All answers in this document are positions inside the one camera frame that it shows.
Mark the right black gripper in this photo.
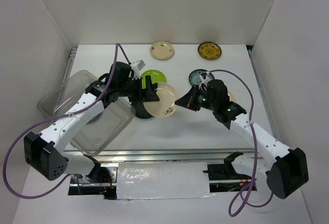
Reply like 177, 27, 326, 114
175, 84, 217, 111

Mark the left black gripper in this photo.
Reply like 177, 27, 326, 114
117, 74, 159, 102

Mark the cream plate black patch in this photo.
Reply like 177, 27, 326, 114
143, 82, 179, 118

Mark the black glossy plate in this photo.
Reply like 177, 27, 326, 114
131, 101, 153, 119

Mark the lime green plate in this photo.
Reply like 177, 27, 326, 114
141, 69, 167, 86

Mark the blue patterned plate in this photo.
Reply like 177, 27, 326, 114
188, 69, 207, 86

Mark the cream plate black edge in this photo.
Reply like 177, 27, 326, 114
228, 92, 236, 102

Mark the cream plate with flowers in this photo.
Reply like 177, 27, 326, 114
150, 41, 175, 60

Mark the yellow brown patterned plate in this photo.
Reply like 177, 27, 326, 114
197, 42, 222, 60

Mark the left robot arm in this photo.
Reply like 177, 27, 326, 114
24, 60, 159, 181

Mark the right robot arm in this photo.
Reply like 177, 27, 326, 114
175, 80, 309, 199

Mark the clear plastic bin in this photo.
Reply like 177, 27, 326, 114
37, 70, 135, 155

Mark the white taped cover panel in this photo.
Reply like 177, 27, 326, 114
116, 162, 211, 200

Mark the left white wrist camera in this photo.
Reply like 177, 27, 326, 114
130, 60, 145, 71

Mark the aluminium frame rail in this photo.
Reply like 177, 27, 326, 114
63, 149, 268, 162

